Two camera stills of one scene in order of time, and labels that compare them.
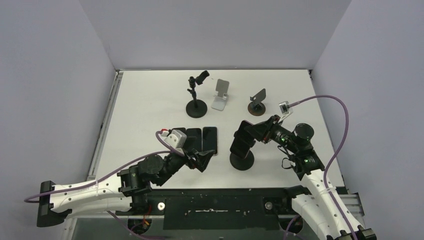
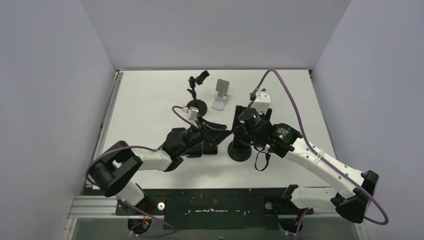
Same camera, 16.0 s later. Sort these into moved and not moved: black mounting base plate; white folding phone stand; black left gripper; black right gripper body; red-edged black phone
Moved: black right gripper body; black left gripper; red-edged black phone
Not moved: white folding phone stand; black mounting base plate
